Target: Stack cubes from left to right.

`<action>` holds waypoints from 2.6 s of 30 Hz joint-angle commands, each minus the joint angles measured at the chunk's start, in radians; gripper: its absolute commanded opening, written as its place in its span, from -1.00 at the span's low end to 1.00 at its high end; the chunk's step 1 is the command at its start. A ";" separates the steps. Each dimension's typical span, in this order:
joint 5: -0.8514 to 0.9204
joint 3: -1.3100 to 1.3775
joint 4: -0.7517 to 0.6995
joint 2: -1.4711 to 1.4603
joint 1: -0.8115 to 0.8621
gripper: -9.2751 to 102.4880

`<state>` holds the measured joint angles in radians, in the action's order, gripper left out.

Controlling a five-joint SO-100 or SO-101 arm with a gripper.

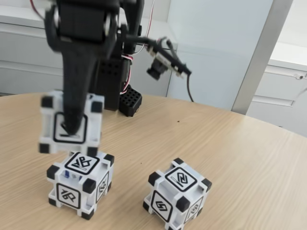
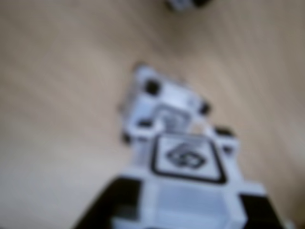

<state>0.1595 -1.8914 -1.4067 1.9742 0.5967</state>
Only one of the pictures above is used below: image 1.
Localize white cube nested diamond glyph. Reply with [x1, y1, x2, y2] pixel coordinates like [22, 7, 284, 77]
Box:
[38, 89, 106, 157]

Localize white cube striped diamond glyph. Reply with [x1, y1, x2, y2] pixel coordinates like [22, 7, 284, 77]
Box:
[143, 157, 213, 230]

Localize long white cabinet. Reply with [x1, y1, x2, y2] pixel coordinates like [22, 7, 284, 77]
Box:
[0, 14, 172, 98]

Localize white cube angular bird glyph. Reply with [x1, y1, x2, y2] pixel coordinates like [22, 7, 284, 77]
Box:
[47, 150, 115, 220]

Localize small gripper camera module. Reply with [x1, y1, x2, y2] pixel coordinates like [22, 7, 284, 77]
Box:
[126, 34, 193, 81]

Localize black camera cable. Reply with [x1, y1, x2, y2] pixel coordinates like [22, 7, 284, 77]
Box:
[185, 70, 196, 103]

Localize small white cabinet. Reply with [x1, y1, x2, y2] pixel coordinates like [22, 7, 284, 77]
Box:
[247, 43, 307, 138]

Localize grey metal frame post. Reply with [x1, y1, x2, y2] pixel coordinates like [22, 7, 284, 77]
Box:
[230, 0, 295, 116]

